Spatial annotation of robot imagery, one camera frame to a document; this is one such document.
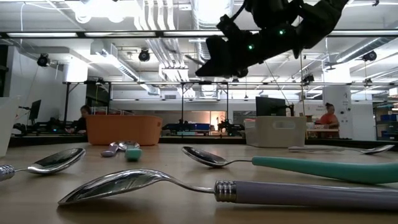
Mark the lavender handle spoon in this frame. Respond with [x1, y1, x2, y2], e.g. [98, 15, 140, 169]
[0, 147, 86, 184]
[57, 169, 398, 212]
[99, 141, 125, 158]

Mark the white pillar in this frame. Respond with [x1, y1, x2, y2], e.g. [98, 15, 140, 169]
[322, 85, 352, 139]

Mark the background black frame rig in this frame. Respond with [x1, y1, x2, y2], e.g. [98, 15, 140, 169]
[63, 80, 231, 138]

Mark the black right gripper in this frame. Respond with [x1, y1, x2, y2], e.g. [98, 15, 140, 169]
[195, 14, 301, 78]

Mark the blue background table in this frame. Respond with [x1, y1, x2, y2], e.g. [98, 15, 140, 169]
[163, 123, 211, 137]

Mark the white plastic bin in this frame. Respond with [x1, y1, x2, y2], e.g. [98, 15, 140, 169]
[0, 96, 20, 158]

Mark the thin vertical pole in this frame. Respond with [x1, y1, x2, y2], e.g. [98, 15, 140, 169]
[297, 52, 307, 116]

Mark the white hanging box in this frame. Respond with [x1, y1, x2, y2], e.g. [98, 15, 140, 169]
[63, 58, 89, 83]

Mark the round silver ceiling duct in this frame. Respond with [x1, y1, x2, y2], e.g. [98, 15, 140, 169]
[190, 0, 234, 31]

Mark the black computer monitor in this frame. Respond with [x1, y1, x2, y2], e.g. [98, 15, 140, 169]
[29, 99, 42, 125]
[255, 96, 295, 118]

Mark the black overhead crossbar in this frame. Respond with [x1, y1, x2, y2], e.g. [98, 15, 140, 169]
[0, 30, 398, 39]

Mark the grey plastic bin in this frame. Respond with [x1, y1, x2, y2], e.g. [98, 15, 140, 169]
[244, 116, 308, 149]

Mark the person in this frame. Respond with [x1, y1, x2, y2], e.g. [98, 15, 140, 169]
[67, 105, 93, 135]
[319, 102, 340, 130]

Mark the patterned handle spoon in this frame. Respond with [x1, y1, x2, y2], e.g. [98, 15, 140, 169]
[287, 144, 396, 156]

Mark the orange plastic bin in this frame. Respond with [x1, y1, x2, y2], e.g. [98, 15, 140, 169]
[86, 114, 164, 146]

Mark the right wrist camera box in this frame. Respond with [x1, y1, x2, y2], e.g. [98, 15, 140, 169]
[245, 0, 299, 30]

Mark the teal handle spoon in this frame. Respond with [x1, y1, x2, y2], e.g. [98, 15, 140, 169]
[118, 140, 144, 162]
[182, 146, 398, 185]

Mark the black aluminium table frame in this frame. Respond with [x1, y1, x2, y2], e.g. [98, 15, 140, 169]
[8, 134, 398, 150]

